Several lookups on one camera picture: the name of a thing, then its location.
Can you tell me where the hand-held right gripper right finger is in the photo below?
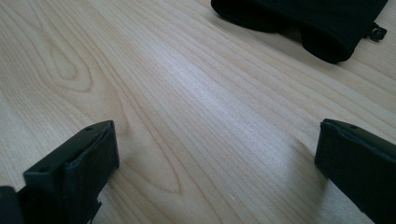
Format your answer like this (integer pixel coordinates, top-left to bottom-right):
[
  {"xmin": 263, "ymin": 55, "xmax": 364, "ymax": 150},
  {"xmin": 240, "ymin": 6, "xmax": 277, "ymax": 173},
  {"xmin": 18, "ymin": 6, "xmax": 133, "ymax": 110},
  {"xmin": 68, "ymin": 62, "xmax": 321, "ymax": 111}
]
[{"xmin": 314, "ymin": 119, "xmax": 396, "ymax": 224}]

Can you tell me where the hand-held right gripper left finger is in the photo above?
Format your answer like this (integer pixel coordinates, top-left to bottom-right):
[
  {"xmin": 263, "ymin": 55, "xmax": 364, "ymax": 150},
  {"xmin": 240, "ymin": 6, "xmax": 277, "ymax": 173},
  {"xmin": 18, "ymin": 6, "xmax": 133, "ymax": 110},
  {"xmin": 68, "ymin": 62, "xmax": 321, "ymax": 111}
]
[{"xmin": 17, "ymin": 120, "xmax": 120, "ymax": 224}]

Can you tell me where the black cloth garment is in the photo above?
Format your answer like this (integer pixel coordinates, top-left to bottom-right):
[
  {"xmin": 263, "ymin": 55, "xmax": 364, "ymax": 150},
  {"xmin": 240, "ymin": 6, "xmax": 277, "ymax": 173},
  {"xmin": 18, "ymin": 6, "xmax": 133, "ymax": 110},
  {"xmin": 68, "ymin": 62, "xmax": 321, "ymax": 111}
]
[{"xmin": 210, "ymin": 0, "xmax": 389, "ymax": 64}]

